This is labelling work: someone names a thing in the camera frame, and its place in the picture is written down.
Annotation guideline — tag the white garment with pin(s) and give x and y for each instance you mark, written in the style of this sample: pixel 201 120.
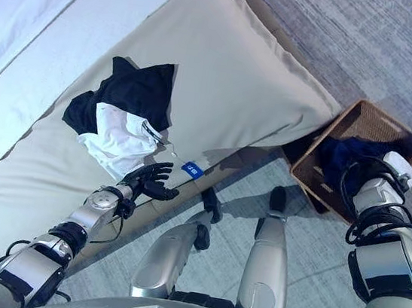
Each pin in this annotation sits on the white garment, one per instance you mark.
pixel 116 142

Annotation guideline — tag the silver left robot leg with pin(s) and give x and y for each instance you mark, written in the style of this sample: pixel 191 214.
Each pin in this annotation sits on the silver left robot leg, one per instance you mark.
pixel 165 259

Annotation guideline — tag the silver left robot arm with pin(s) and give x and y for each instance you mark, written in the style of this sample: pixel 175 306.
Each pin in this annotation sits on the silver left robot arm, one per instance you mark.
pixel 88 210

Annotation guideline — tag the black garment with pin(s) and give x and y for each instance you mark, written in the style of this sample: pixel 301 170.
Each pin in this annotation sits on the black garment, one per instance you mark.
pixel 138 92

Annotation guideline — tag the silver robot leg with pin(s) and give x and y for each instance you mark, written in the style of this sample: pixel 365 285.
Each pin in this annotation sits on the silver robot leg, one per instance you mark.
pixel 165 259
pixel 265 264

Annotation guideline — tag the woven wicker basket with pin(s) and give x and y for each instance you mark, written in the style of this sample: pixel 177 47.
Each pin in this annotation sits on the woven wicker basket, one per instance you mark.
pixel 377 123

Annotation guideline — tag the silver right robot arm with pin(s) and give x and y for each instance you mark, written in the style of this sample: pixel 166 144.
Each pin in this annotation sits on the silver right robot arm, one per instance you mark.
pixel 385 261

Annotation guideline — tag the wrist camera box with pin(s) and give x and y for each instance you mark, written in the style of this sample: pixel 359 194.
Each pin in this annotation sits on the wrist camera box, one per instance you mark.
pixel 400 166
pixel 126 208

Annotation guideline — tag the blue clothing hang tag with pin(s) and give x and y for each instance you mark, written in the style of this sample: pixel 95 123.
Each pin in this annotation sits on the blue clothing hang tag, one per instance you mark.
pixel 192 168

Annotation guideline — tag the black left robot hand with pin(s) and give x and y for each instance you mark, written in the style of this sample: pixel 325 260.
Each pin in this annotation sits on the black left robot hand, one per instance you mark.
pixel 149 182

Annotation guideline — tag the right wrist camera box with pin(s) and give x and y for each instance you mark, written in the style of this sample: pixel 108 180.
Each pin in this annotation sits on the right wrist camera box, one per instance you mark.
pixel 400 166

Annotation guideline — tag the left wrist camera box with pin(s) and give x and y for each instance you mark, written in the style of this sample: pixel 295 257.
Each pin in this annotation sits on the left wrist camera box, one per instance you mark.
pixel 126 208

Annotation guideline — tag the tan padded bed frame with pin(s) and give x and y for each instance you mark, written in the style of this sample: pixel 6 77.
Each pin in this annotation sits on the tan padded bed frame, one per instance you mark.
pixel 235 161

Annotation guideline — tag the beige bed mattress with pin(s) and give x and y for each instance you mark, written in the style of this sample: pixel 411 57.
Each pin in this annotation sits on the beige bed mattress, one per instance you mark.
pixel 221 68

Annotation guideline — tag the silver right robot leg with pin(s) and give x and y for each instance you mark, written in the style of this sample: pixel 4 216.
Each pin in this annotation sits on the silver right robot leg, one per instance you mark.
pixel 265 264

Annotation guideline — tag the navy blue garment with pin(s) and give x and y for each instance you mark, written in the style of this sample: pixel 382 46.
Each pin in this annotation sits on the navy blue garment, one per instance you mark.
pixel 342 157

